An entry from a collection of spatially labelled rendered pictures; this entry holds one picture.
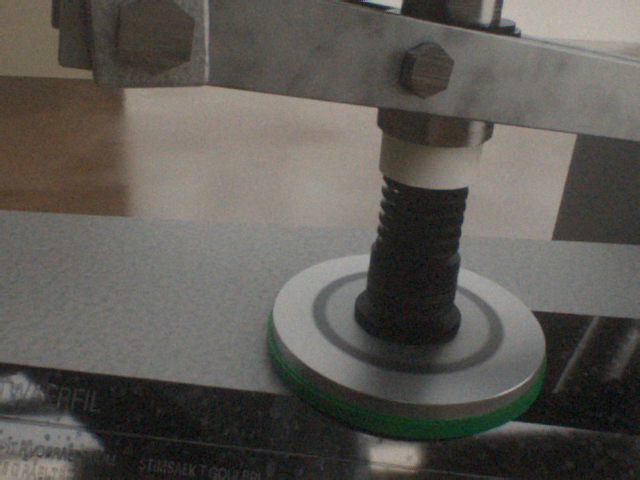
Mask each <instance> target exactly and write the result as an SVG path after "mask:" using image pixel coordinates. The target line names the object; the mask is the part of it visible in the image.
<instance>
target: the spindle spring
mask: <svg viewBox="0 0 640 480"><path fill-rule="evenodd" d="M383 179H384V181H385V184H384V185H383V186H382V194H383V197H382V198H381V201H380V206H381V207H382V210H381V211H380V212H379V220H380V222H379V225H378V229H377V232H378V235H379V236H378V237H377V239H376V246H377V248H378V250H379V251H380V252H381V253H383V254H384V255H386V256H388V257H389V258H392V259H394V260H397V261H400V262H404V263H410V264H434V263H439V262H443V261H445V260H447V259H450V258H452V257H453V256H454V255H455V254H456V253H457V251H458V249H459V239H460V237H461V234H462V232H461V227H462V223H463V220H464V214H463V212H464V211H465V209H466V201H465V200H466V199H467V195H468V191H469V190H468V187H467V186H466V187H462V188H456V189H430V188H421V187H415V186H411V185H407V184H403V183H400V182H397V181H395V180H392V179H390V178H388V177H387V176H385V175H383ZM394 190H398V191H394ZM400 191H401V192H404V193H409V194H414V195H422V196H443V195H449V196H447V197H441V198H420V197H413V196H408V195H404V194H401V193H400ZM393 203H394V204H393ZM398 205H400V206H403V207H407V208H412V209H419V210H442V209H446V210H443V211H438V212H418V211H411V210H407V209H403V208H400V207H398ZM397 219H399V220H402V221H407V222H412V223H421V225H436V224H437V223H444V224H440V226H430V227H424V226H412V225H407V223H403V222H400V221H397ZM395 233H397V234H400V235H403V236H408V237H414V238H438V237H442V238H438V239H432V240H416V239H409V238H404V237H401V236H398V235H396V234H395ZM389 244H390V245H392V246H394V247H397V248H401V249H405V250H410V251H424V252H429V251H437V252H431V253H413V252H407V251H403V250H399V249H396V248H394V247H392V246H390V245H389ZM438 250H441V251H438Z"/></svg>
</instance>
